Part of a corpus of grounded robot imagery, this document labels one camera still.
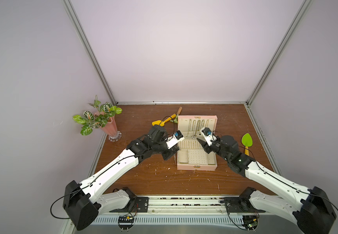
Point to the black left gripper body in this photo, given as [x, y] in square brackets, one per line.
[159, 148]

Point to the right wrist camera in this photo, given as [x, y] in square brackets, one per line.
[208, 135]

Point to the green leaf toy trowel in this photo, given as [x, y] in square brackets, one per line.
[247, 142]

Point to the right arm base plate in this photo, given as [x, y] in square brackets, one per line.
[239, 205]

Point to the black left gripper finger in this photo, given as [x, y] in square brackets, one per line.
[174, 147]
[169, 153]

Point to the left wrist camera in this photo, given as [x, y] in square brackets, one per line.
[175, 139]

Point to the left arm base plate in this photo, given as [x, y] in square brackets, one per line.
[135, 205]

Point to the potted plant pink vase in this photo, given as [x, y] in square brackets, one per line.
[103, 118]

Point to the yellow toy shovel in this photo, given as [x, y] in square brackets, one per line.
[164, 121]

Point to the pink jewelry box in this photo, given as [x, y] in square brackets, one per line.
[191, 155]

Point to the aluminium mounting rail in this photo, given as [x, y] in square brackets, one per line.
[201, 206]

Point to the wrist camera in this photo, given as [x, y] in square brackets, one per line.
[175, 139]
[208, 135]

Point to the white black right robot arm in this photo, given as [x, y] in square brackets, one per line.
[309, 209]

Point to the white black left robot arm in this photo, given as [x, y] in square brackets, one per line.
[83, 201]

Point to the green toy rake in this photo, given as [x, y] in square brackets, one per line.
[177, 114]

